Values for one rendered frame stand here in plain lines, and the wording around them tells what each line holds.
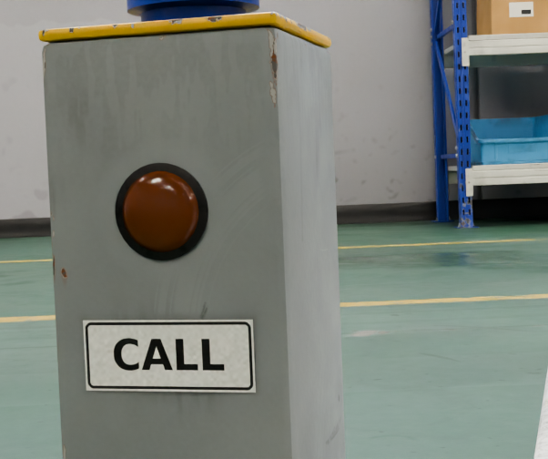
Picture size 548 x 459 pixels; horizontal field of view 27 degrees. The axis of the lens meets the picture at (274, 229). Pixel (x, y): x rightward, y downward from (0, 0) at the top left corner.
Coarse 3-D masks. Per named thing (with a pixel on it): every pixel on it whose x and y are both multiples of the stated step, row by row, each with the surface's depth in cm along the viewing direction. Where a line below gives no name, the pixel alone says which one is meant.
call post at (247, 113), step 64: (64, 64) 32; (128, 64) 32; (192, 64) 31; (256, 64) 31; (320, 64) 35; (64, 128) 32; (128, 128) 32; (192, 128) 31; (256, 128) 31; (320, 128) 35; (64, 192) 32; (256, 192) 31; (320, 192) 35; (64, 256) 32; (128, 256) 32; (192, 256) 31; (256, 256) 31; (320, 256) 35; (64, 320) 32; (128, 320) 32; (192, 320) 31; (256, 320) 31; (320, 320) 34; (64, 384) 33; (128, 384) 32; (192, 384) 32; (256, 384) 31; (320, 384) 34; (64, 448) 33; (128, 448) 32; (192, 448) 32; (256, 448) 31; (320, 448) 34
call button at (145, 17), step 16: (128, 0) 34; (144, 0) 33; (160, 0) 33; (176, 0) 33; (192, 0) 33; (208, 0) 33; (224, 0) 33; (240, 0) 33; (256, 0) 34; (144, 16) 34; (160, 16) 33; (176, 16) 33; (192, 16) 33
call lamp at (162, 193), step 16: (144, 176) 31; (160, 176) 31; (176, 176) 31; (128, 192) 32; (144, 192) 31; (160, 192) 31; (176, 192) 31; (192, 192) 31; (128, 208) 31; (144, 208) 31; (160, 208) 31; (176, 208) 31; (192, 208) 31; (128, 224) 32; (144, 224) 31; (160, 224) 31; (176, 224) 31; (192, 224) 31; (144, 240) 31; (160, 240) 31; (176, 240) 31
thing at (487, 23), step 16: (480, 0) 495; (496, 0) 475; (512, 0) 474; (528, 0) 475; (544, 0) 475; (480, 16) 496; (496, 16) 475; (512, 16) 475; (528, 16) 475; (544, 16) 475; (480, 32) 497; (496, 32) 475; (512, 32) 475; (528, 32) 475; (544, 32) 476
